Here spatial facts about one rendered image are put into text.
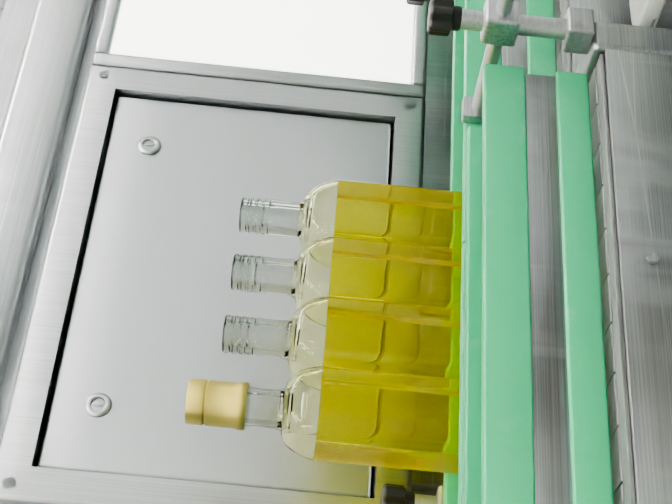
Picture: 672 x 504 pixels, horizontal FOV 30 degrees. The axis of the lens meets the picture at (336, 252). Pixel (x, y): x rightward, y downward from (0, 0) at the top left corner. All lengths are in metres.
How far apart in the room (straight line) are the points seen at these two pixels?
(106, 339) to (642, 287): 0.49
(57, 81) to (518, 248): 0.59
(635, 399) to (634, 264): 0.10
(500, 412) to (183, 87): 0.59
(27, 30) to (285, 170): 0.33
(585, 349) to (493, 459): 0.10
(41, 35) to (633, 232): 0.70
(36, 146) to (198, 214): 0.18
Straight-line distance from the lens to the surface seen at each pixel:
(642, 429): 0.80
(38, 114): 1.27
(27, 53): 1.33
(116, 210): 1.19
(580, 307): 0.85
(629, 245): 0.87
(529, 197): 0.90
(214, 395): 0.92
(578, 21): 0.98
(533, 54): 1.12
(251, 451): 1.06
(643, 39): 0.99
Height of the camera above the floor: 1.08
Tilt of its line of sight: 1 degrees down
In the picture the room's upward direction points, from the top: 84 degrees counter-clockwise
